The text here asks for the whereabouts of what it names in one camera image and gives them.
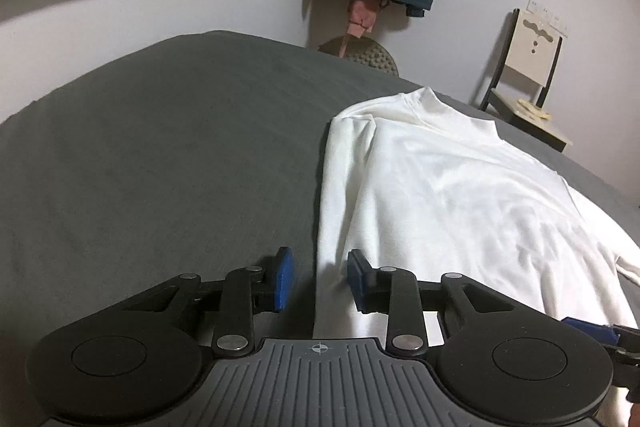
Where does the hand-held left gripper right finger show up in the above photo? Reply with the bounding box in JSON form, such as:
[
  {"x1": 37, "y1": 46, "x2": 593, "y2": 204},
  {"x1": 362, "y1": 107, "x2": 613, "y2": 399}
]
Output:
[{"x1": 346, "y1": 248, "x2": 546, "y2": 360}]

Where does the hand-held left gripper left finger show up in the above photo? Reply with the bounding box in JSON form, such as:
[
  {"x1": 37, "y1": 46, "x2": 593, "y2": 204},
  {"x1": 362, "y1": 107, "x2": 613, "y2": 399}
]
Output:
[{"x1": 117, "y1": 247, "x2": 293, "y2": 358}]

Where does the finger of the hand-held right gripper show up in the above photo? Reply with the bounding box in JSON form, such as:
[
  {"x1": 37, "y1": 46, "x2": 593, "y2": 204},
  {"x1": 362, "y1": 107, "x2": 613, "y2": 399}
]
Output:
[{"x1": 561, "y1": 316, "x2": 640, "y2": 359}]

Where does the white sweatshirt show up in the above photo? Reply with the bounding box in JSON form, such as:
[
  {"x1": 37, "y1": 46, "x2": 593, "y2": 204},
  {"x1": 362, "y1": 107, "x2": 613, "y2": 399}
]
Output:
[{"x1": 311, "y1": 88, "x2": 640, "y2": 427}]

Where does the round studded stool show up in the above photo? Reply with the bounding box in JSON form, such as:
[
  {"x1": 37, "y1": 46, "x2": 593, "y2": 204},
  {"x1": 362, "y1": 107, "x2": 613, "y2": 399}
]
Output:
[{"x1": 318, "y1": 38, "x2": 399, "y2": 78}]

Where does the yellow cloth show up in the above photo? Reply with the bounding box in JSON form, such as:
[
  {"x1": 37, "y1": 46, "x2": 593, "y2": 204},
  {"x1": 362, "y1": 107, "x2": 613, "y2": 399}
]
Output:
[{"x1": 516, "y1": 98, "x2": 553, "y2": 120}]

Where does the pink hanging cloth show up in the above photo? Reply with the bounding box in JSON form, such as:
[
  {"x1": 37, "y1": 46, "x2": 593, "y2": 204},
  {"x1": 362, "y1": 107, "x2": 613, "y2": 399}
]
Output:
[{"x1": 340, "y1": 0, "x2": 391, "y2": 58}]

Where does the cream black chair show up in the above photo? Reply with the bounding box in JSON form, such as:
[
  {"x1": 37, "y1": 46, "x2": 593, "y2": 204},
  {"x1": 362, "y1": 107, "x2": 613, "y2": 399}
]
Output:
[{"x1": 477, "y1": 8, "x2": 573, "y2": 152}]

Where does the white wall socket plate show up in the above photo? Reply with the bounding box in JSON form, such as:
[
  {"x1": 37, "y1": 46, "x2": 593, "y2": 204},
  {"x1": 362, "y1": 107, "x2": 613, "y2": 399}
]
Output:
[{"x1": 527, "y1": 0, "x2": 571, "y2": 38}]

